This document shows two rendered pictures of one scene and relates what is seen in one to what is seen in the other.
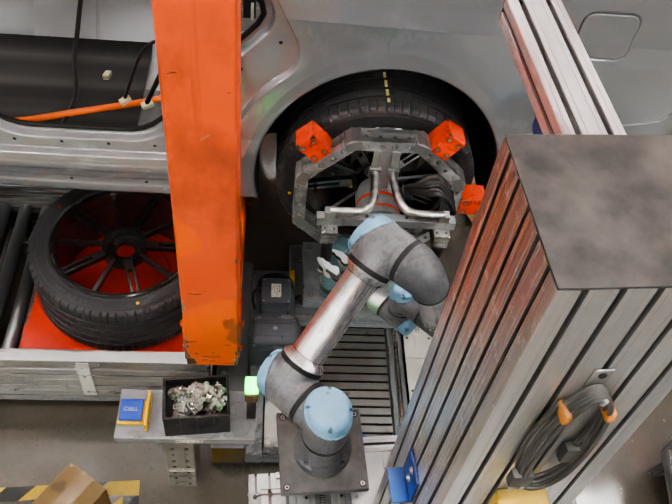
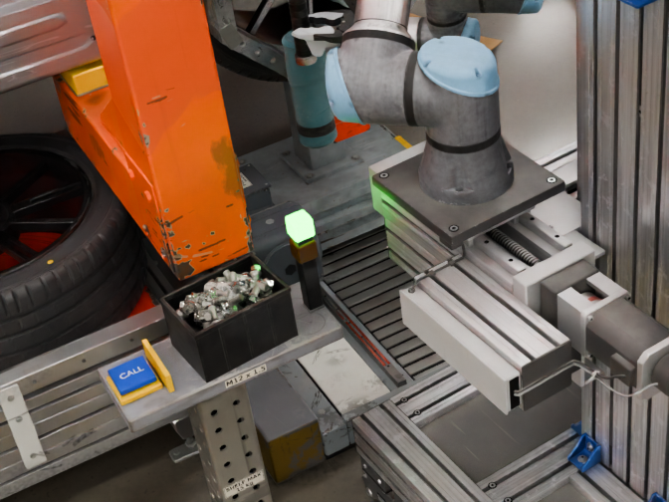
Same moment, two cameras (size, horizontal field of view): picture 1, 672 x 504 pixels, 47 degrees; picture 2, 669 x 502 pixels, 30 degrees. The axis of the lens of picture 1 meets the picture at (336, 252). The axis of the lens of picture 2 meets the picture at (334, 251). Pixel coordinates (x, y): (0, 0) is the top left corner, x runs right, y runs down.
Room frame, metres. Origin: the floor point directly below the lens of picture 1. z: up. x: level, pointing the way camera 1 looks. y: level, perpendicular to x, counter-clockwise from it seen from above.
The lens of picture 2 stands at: (-0.67, 0.58, 1.96)
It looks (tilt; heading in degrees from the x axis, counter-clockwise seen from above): 37 degrees down; 346
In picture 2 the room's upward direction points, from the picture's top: 9 degrees counter-clockwise
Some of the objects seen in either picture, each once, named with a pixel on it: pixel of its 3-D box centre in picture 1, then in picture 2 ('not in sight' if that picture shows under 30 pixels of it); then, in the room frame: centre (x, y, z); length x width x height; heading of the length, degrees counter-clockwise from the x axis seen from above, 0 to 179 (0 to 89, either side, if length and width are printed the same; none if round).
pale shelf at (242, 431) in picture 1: (187, 416); (221, 353); (1.09, 0.38, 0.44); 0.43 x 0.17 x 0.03; 99
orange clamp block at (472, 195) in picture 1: (469, 199); not in sight; (1.82, -0.41, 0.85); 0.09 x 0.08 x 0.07; 99
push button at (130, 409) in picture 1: (131, 410); (132, 376); (1.07, 0.55, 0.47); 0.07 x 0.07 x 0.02; 9
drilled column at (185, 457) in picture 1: (182, 447); (227, 443); (1.09, 0.41, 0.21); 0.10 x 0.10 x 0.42; 9
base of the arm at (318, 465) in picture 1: (323, 441); (464, 151); (0.87, -0.04, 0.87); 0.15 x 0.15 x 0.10
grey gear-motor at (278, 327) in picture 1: (274, 319); (254, 245); (1.62, 0.19, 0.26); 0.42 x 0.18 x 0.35; 9
